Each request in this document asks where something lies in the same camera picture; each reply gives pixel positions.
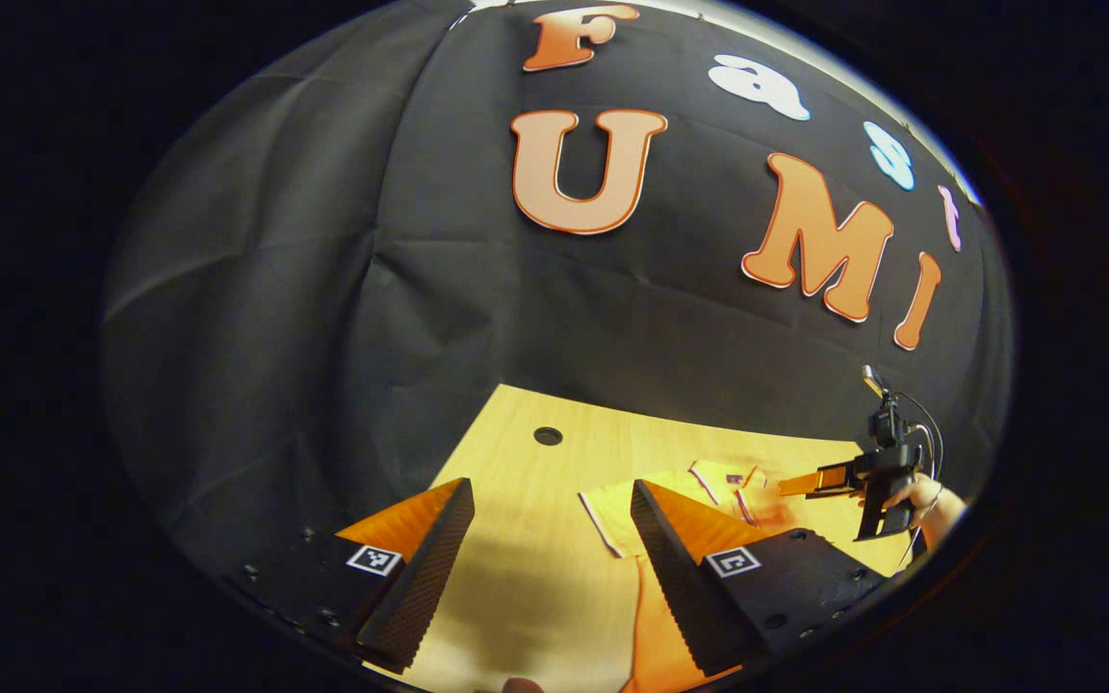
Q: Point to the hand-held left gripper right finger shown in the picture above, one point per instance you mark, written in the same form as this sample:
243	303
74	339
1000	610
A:
675	577

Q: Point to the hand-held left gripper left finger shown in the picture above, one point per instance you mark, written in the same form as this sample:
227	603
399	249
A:
429	568

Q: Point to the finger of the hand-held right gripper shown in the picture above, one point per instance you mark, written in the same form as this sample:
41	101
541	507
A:
814	481

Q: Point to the orange T-shirt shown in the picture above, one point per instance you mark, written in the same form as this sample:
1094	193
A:
656	635

